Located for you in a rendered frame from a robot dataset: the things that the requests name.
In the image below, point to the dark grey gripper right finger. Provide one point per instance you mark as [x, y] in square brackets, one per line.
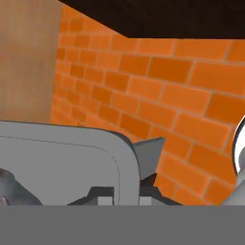
[147, 189]

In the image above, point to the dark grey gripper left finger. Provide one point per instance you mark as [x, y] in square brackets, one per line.
[101, 192]

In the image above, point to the grey angular metal piece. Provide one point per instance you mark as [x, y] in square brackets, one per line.
[148, 156]

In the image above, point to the grey rounded metal panel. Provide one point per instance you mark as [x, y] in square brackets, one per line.
[63, 166]

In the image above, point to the dark grey rounded object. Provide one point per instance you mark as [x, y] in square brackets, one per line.
[14, 189]

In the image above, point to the light grey curved object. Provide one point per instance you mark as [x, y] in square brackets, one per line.
[238, 191]

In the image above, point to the white round object black rim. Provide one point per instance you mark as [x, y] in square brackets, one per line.
[240, 150]

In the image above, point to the brown wooden cupboard side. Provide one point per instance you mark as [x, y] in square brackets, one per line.
[27, 60]

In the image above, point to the dark brown cupboard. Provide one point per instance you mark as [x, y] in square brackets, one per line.
[166, 17]

